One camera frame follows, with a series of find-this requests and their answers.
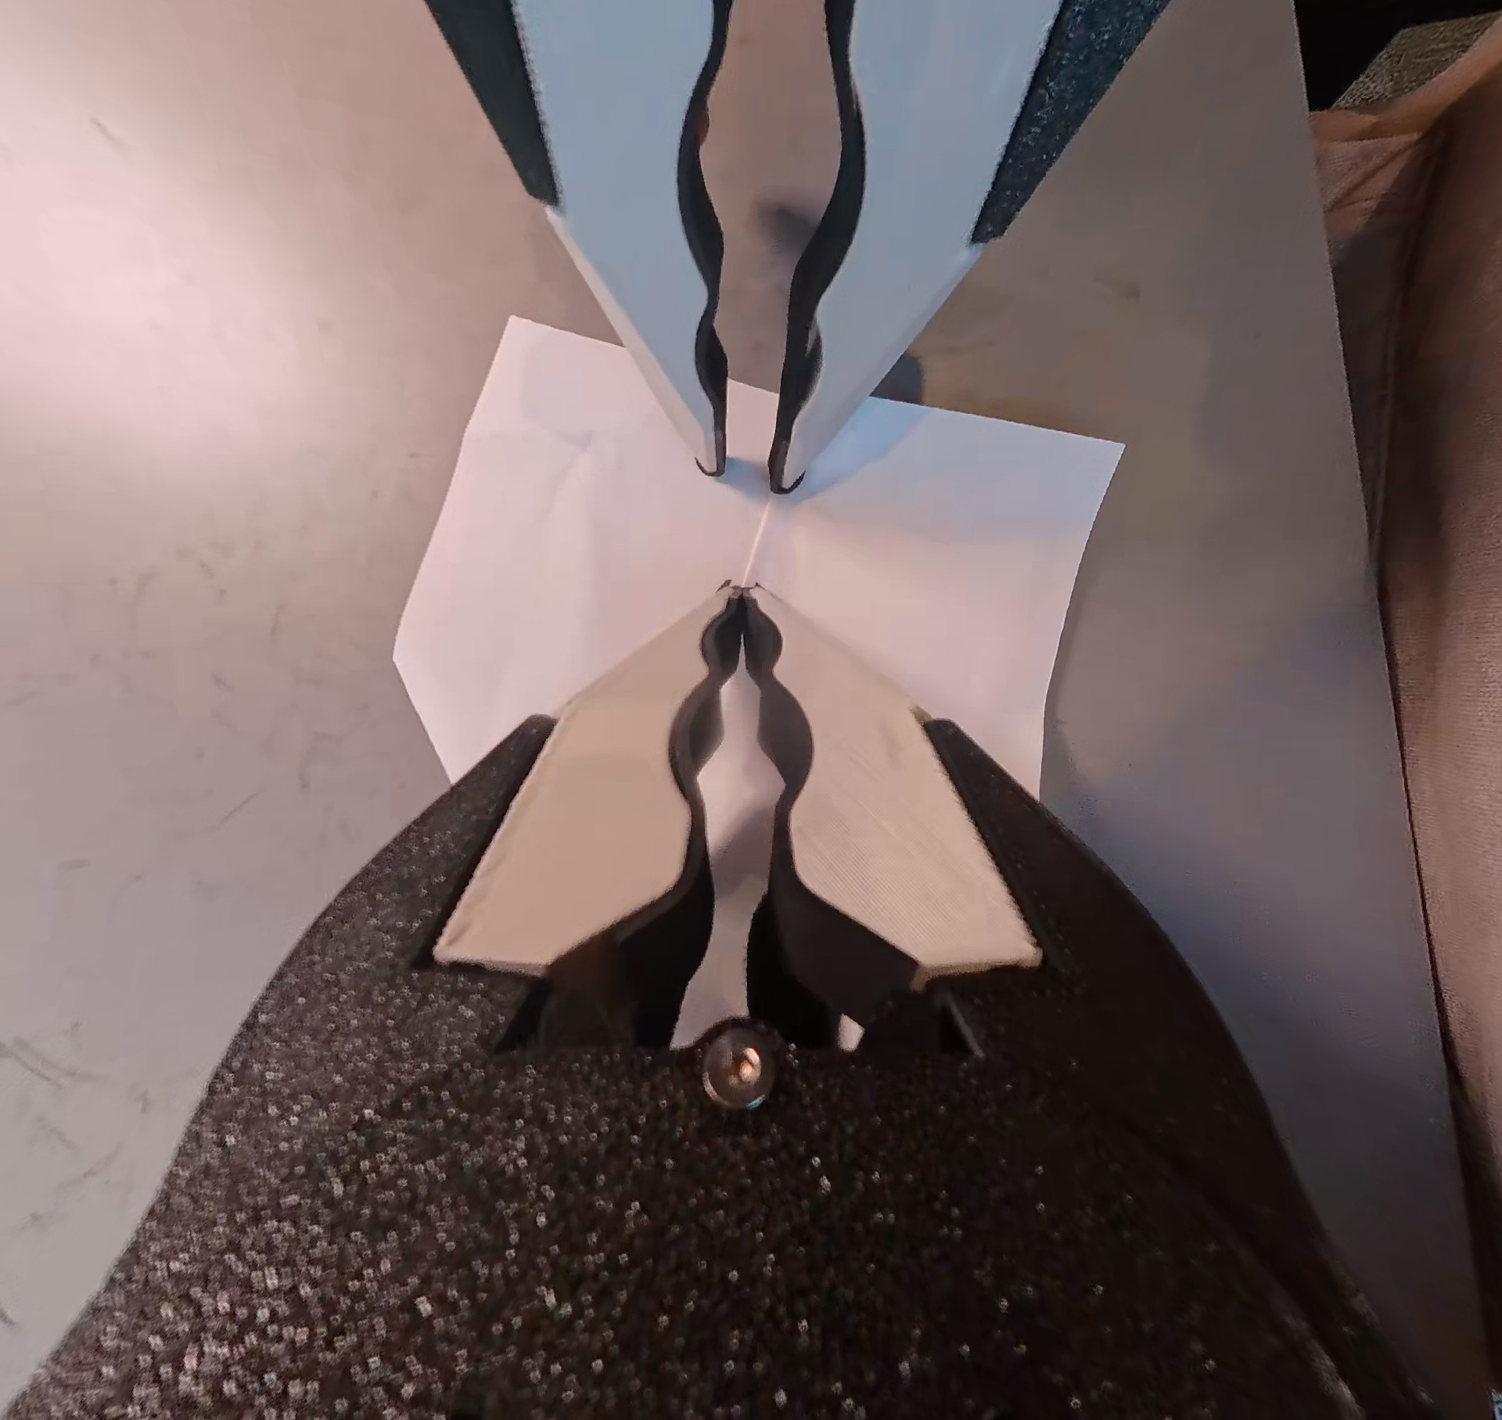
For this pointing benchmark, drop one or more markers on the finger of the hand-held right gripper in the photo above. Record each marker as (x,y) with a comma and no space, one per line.
(952,94)
(611,94)

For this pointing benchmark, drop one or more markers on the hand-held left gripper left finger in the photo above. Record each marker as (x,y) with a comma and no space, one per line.
(575,833)

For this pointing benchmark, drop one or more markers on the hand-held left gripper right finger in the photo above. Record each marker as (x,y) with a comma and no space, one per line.
(904,833)

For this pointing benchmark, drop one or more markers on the white paper sheet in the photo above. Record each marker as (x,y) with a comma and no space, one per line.
(564,529)

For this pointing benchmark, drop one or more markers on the grey desk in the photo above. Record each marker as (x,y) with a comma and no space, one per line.
(176,388)

